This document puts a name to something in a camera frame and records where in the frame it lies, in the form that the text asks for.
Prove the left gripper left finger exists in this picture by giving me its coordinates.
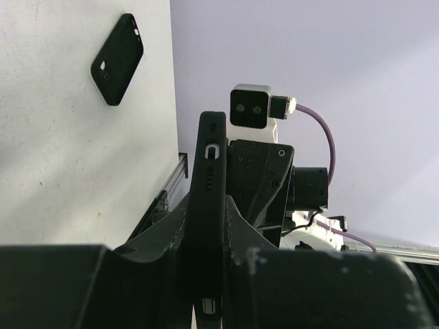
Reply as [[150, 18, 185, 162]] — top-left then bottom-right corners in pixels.
[[1, 200, 189, 328]]

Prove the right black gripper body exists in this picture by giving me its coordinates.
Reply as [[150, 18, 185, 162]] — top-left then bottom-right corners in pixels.
[[226, 139, 329, 247]]

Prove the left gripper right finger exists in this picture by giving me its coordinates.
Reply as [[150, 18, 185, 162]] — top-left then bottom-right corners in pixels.
[[222, 197, 436, 328]]

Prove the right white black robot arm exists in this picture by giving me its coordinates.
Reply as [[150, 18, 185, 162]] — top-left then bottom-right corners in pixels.
[[226, 139, 347, 251]]

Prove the black phone case on table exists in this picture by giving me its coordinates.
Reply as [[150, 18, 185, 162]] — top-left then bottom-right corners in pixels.
[[91, 13, 144, 106]]

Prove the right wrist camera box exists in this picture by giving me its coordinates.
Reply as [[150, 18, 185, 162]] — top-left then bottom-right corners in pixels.
[[227, 84, 297, 143]]

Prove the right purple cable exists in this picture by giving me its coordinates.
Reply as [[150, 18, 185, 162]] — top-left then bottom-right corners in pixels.
[[294, 102, 378, 254]]

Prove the aluminium front rail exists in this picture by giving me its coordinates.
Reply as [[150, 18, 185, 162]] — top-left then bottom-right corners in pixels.
[[342, 239, 439, 267]]

